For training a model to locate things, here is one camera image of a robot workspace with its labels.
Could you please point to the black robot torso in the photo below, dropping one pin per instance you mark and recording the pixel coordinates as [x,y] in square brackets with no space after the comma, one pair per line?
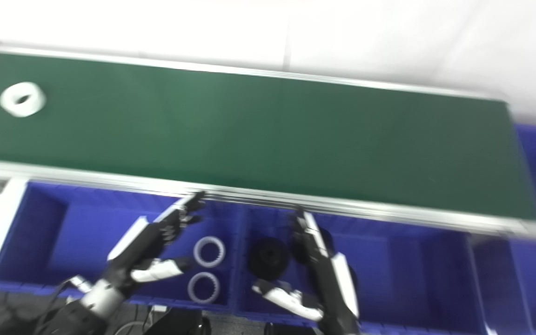
[175,323]

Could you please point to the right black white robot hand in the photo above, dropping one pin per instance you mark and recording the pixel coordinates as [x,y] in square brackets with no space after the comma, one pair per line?
[333,288]

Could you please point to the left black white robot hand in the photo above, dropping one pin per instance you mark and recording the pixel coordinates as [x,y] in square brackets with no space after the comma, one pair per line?
[142,242]

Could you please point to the blue bin with white rings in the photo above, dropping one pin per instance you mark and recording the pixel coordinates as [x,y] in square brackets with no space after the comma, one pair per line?
[82,232]

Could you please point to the green conveyor belt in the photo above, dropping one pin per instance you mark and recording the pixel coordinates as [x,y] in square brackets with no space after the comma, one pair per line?
[110,179]
[258,135]

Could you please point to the blue bin with black gears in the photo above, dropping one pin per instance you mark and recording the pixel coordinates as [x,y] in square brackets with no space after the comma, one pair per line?
[398,279]

